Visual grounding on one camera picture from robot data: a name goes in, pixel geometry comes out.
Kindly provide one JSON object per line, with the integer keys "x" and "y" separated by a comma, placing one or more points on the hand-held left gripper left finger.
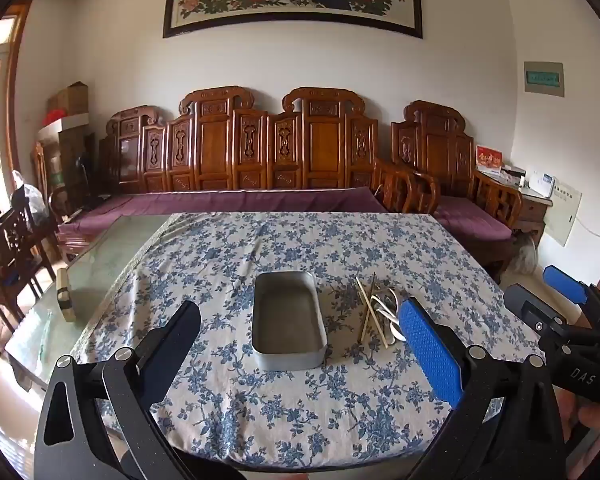
{"x": 172, "y": 355}

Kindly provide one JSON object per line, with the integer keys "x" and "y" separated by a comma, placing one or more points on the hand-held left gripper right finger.
{"x": 427, "y": 350}

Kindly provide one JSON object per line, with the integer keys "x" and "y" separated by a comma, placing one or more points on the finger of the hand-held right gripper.
{"x": 530, "y": 310}
{"x": 562, "y": 282}

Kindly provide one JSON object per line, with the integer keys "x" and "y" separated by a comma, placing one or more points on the white plastic spoon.
{"x": 395, "y": 334}
{"x": 391, "y": 316}

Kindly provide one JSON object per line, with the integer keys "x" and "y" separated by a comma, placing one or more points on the pale wooden chopstick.
{"x": 372, "y": 312}
{"x": 366, "y": 325}

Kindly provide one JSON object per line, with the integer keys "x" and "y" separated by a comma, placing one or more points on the dark brown chopstick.
{"x": 374, "y": 282}

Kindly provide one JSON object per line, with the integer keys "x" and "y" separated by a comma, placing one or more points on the rectangular metal tin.
{"x": 290, "y": 320}

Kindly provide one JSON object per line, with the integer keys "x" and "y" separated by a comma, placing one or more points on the person's right hand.
{"x": 587, "y": 417}

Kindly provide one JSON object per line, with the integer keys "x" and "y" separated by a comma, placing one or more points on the grey fluffy duster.
{"x": 526, "y": 255}

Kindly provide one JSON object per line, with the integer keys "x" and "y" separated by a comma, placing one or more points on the wooden side table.
{"x": 532, "y": 210}

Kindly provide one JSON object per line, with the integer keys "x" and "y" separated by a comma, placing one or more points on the white desk telephone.
{"x": 544, "y": 184}

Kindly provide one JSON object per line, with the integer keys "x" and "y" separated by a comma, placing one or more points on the purple armchair cushion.
{"x": 472, "y": 220}

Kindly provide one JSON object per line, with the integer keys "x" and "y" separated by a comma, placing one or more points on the small block with black band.
{"x": 65, "y": 295}

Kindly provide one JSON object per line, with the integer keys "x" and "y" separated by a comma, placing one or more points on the blue floral tablecloth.
{"x": 300, "y": 410}

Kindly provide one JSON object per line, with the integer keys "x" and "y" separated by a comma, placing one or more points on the red desk calendar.
{"x": 489, "y": 159}

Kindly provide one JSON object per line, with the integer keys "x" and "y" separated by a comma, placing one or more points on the purple sofa cushion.
{"x": 220, "y": 202}

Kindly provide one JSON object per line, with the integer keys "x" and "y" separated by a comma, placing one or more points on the carved wooden armchair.
{"x": 440, "y": 150}

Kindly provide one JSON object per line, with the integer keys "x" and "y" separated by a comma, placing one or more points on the wooden dining chair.
{"x": 10, "y": 260}

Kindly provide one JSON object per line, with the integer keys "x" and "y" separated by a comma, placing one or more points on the clear plastic bag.
{"x": 30, "y": 195}

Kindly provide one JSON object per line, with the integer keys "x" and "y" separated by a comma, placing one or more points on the dark wooden cabinet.
{"x": 75, "y": 160}

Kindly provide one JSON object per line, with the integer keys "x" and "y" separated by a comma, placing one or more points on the carved wooden sofa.
{"x": 260, "y": 150}

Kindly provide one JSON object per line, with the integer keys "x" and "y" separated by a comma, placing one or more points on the white flat box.
{"x": 67, "y": 122}

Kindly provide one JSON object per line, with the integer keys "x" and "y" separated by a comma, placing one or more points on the brown cardboard box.
{"x": 70, "y": 99}

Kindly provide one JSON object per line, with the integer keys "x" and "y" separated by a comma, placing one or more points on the grey wall panel green label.
{"x": 544, "y": 79}

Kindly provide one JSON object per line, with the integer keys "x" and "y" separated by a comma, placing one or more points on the wooden door frame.
{"x": 15, "y": 85}

